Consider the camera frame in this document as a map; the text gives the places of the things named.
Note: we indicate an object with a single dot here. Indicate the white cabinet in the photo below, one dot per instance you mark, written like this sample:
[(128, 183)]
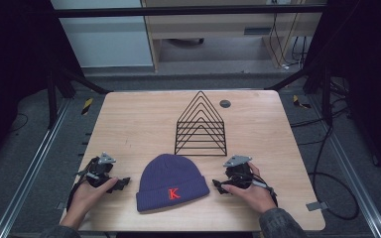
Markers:
[(105, 43)]

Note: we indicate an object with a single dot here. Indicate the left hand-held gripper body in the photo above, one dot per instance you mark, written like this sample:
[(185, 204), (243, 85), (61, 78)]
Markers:
[(96, 172)]

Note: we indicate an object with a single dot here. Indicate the black horizontal frame bar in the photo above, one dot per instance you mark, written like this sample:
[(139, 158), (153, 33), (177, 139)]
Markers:
[(178, 11)]

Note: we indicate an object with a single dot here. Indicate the yellow black hazard tape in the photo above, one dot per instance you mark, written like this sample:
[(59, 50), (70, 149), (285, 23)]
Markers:
[(87, 106), (299, 102)]

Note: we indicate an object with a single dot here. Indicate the purple knit beanie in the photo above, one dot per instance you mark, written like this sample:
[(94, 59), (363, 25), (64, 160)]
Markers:
[(170, 180)]

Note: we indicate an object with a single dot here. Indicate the grey metal table clamp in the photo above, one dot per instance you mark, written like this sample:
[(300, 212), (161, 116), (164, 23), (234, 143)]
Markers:
[(317, 206)]

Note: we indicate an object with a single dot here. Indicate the black metal stand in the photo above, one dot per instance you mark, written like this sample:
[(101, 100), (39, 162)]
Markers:
[(52, 99), (326, 95)]

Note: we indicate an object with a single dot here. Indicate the person's left hand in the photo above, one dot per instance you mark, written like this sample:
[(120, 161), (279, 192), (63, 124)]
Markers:
[(86, 198)]

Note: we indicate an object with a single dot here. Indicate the round grey table grommet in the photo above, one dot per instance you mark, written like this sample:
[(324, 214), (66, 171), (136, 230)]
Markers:
[(225, 103)]

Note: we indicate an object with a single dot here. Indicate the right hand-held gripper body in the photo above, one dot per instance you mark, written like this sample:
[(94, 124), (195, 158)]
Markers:
[(238, 175)]

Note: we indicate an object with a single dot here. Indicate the black curtain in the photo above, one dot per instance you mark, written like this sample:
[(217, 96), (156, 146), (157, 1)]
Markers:
[(13, 66), (370, 66)]

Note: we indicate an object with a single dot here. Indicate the person's right hand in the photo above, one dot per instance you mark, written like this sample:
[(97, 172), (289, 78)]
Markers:
[(256, 196)]

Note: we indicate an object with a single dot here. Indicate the aluminium floor rail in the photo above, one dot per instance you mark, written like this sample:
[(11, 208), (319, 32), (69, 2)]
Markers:
[(354, 172), (33, 165)]

